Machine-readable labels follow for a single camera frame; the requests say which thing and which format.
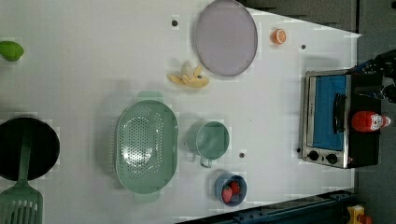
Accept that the green mug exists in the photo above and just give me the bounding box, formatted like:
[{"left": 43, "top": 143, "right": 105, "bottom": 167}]
[{"left": 187, "top": 120, "right": 230, "bottom": 169}]

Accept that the small red strawberry toy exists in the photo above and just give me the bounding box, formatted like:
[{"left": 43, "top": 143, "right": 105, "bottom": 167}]
[{"left": 230, "top": 181, "right": 240, "bottom": 195}]

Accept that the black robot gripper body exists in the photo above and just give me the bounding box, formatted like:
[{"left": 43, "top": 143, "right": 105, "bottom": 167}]
[{"left": 351, "top": 49, "right": 396, "bottom": 104}]

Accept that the green oval colander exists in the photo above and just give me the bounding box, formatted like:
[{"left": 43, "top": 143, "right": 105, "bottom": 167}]
[{"left": 115, "top": 91, "right": 178, "bottom": 203}]

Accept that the peeled banana toy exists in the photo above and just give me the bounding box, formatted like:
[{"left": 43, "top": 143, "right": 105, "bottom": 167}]
[{"left": 167, "top": 62, "right": 209, "bottom": 89}]

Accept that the orange slice toy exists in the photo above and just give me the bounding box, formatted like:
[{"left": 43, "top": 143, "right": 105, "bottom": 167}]
[{"left": 271, "top": 29, "right": 287, "bottom": 45}]

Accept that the large red strawberry toy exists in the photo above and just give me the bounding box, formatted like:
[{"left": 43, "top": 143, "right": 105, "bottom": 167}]
[{"left": 221, "top": 186, "right": 233, "bottom": 203}]

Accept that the yellow red object on floor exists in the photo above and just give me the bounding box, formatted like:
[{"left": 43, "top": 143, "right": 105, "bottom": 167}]
[{"left": 347, "top": 205, "right": 373, "bottom": 224}]

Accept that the dark blue metal frame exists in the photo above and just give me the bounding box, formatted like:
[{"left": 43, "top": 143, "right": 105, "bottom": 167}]
[{"left": 178, "top": 190, "right": 357, "bottom": 224}]

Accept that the green mango toy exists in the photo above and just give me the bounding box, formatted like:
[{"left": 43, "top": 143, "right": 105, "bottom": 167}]
[{"left": 0, "top": 41, "right": 24, "bottom": 62}]

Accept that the silver black toaster oven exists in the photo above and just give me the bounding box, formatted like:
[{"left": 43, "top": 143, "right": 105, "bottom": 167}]
[{"left": 300, "top": 70, "right": 382, "bottom": 169}]

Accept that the purple round plate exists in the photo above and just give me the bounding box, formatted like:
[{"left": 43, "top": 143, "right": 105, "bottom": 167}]
[{"left": 194, "top": 0, "right": 258, "bottom": 77}]

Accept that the green slotted spatula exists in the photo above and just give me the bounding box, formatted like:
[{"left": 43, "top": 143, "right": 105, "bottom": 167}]
[{"left": 0, "top": 127, "right": 43, "bottom": 224}]

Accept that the blue bowl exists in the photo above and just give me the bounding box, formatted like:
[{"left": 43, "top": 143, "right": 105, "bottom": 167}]
[{"left": 215, "top": 173, "right": 248, "bottom": 207}]

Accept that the red ketchup bottle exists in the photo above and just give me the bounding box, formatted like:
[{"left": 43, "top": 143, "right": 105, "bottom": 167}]
[{"left": 351, "top": 111, "right": 391, "bottom": 133}]

